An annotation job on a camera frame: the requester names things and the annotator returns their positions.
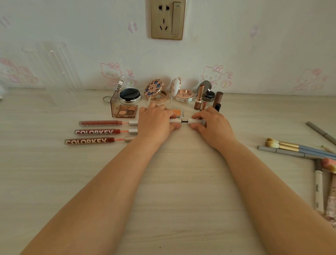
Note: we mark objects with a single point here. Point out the person's right hand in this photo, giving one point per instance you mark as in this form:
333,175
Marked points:
215,128

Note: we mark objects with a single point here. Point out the person's left hand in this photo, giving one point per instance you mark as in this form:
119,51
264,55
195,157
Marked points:
154,120

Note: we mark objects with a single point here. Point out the person's right thumb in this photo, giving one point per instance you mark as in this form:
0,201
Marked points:
197,127

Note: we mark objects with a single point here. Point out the person's left thumb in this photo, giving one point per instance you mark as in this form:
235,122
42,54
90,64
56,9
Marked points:
175,127

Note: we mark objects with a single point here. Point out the white cap with black wand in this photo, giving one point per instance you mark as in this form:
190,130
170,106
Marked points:
196,121

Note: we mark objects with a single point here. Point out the white makeup tube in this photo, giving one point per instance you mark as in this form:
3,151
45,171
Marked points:
175,121

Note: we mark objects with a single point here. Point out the person's right forearm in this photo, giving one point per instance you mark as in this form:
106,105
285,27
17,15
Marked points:
273,199

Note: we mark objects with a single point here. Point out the person's left forearm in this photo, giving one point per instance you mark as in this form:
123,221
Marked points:
105,194

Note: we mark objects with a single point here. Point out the orange blush pan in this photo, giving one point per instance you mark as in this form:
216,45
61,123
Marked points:
179,113

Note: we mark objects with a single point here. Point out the black lipstick tube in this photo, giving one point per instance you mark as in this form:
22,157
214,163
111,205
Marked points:
217,107

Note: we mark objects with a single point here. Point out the rose gold lipstick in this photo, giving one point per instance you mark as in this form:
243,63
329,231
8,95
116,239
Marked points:
200,95

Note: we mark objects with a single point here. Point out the white floral open compact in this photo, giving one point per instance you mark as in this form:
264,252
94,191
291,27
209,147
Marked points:
181,93

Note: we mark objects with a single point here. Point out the brown lipstick tube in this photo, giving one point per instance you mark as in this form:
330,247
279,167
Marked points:
217,99

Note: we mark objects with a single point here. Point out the small black mirror compact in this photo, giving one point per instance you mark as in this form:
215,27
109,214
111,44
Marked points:
208,90

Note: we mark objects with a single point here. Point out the floral gold round compact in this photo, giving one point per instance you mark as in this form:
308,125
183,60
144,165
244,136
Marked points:
154,90

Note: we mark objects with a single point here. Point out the silver lip gloss wand cap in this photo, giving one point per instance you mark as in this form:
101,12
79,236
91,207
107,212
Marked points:
132,131
132,123

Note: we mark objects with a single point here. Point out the brown clear eyeshadow palette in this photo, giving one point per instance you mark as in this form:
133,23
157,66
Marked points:
125,110

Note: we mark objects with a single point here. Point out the silver cushion compact black puff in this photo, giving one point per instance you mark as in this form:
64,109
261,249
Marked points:
129,96

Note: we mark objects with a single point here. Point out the pink lip gloss tube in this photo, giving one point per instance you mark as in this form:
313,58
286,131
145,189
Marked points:
101,123

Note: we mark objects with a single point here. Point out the red lettered lip gloss tube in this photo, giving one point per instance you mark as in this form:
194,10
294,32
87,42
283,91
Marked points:
97,132

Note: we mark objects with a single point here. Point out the dark red lettered gloss tube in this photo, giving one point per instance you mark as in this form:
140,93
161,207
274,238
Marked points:
89,141

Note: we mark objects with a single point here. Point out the grey eyebrow pencil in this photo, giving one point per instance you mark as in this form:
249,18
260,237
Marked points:
286,152
321,132

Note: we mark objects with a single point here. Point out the clear acrylic organiser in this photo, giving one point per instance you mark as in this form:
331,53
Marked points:
56,71

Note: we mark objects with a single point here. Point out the small cream makeup brush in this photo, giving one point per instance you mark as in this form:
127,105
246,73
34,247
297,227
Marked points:
328,149

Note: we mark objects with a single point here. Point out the white makeup pen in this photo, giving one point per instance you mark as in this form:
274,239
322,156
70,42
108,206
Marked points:
319,186

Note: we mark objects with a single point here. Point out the pink bristle makeup brush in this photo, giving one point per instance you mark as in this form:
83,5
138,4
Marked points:
331,189

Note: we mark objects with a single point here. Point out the gold wall socket with switch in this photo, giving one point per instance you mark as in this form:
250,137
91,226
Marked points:
168,19

